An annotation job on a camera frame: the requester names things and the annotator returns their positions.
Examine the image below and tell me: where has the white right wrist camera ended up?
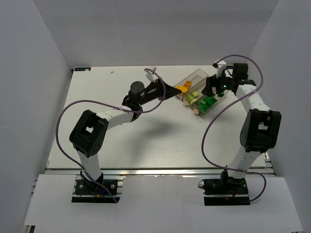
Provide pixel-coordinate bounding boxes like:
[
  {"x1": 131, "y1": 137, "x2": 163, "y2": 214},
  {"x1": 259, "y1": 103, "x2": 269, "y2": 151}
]
[{"x1": 212, "y1": 60, "x2": 226, "y2": 77}]

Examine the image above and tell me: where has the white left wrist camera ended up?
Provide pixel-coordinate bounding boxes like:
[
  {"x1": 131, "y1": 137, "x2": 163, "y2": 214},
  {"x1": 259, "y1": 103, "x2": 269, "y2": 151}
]
[{"x1": 144, "y1": 66, "x2": 156, "y2": 82}]

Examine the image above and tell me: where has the clear three-compartment plastic container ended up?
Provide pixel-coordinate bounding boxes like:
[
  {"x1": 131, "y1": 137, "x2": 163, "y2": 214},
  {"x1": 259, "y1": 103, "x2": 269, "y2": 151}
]
[{"x1": 174, "y1": 69, "x2": 228, "y2": 117}]

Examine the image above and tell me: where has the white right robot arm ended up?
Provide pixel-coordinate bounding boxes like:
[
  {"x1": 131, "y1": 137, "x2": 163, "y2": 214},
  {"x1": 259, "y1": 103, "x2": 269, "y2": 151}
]
[{"x1": 202, "y1": 63, "x2": 281, "y2": 188}]

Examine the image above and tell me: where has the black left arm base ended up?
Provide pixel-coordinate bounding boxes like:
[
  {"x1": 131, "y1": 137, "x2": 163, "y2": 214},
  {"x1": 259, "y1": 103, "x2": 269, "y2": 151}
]
[{"x1": 71, "y1": 178, "x2": 123, "y2": 204}]

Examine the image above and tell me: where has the lime square lego brick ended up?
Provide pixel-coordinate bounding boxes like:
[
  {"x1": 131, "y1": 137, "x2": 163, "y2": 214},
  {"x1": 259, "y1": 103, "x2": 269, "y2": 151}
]
[{"x1": 192, "y1": 91, "x2": 200, "y2": 98}]

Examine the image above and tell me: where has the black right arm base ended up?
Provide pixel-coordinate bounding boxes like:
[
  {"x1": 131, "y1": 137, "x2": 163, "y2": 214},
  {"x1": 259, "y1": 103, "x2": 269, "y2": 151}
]
[{"x1": 198, "y1": 179, "x2": 250, "y2": 206}]

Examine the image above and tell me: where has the aluminium front rail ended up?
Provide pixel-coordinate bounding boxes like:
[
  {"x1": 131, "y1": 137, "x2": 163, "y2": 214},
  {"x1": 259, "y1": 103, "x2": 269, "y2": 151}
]
[{"x1": 45, "y1": 166, "x2": 276, "y2": 177}]

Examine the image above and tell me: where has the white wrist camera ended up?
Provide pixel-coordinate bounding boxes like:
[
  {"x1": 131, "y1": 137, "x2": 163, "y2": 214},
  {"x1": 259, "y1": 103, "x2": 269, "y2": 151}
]
[
  {"x1": 212, "y1": 60, "x2": 226, "y2": 77},
  {"x1": 144, "y1": 66, "x2": 156, "y2": 82}
]

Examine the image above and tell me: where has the green curved lego brick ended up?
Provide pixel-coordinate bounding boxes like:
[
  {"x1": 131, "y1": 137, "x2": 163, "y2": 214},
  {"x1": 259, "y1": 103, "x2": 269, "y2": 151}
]
[{"x1": 198, "y1": 97, "x2": 217, "y2": 114}]

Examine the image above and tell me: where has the orange rounded lego brick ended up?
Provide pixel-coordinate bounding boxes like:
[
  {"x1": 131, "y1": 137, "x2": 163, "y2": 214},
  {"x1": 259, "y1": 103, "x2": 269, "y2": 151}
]
[{"x1": 176, "y1": 85, "x2": 188, "y2": 93}]

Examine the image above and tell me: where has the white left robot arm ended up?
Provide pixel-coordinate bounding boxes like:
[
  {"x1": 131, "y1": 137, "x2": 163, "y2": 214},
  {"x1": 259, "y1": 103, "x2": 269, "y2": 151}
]
[{"x1": 69, "y1": 79, "x2": 182, "y2": 194}]

